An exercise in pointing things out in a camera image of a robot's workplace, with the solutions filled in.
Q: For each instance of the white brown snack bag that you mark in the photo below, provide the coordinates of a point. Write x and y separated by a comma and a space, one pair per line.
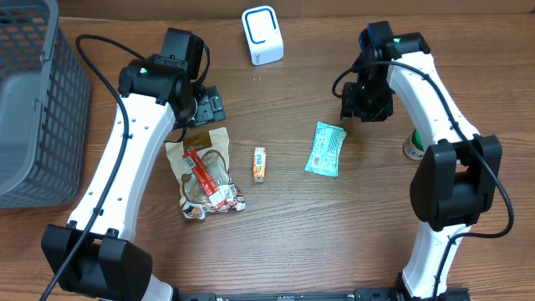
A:
213, 148

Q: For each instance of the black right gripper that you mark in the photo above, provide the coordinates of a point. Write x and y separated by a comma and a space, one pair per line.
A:
365, 110

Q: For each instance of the green lid Knorr jar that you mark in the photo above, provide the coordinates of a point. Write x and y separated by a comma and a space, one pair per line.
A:
413, 147

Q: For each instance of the orange snack packet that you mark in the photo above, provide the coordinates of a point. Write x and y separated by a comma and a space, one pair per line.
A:
259, 165

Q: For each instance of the teal white snack packet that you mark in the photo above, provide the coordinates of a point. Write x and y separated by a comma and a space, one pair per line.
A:
325, 153

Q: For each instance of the red white snack packet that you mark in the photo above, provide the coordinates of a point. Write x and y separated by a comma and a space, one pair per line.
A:
207, 184

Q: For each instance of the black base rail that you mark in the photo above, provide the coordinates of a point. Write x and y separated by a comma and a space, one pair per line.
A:
292, 297

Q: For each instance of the grey plastic mesh basket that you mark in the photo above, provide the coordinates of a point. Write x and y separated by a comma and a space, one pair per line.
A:
45, 104

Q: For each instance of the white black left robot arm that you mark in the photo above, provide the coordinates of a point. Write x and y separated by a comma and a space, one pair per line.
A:
94, 254

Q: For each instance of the white barcode scanner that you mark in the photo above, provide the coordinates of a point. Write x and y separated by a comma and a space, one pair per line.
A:
263, 35

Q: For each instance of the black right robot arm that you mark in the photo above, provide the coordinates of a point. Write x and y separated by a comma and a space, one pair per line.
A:
457, 177

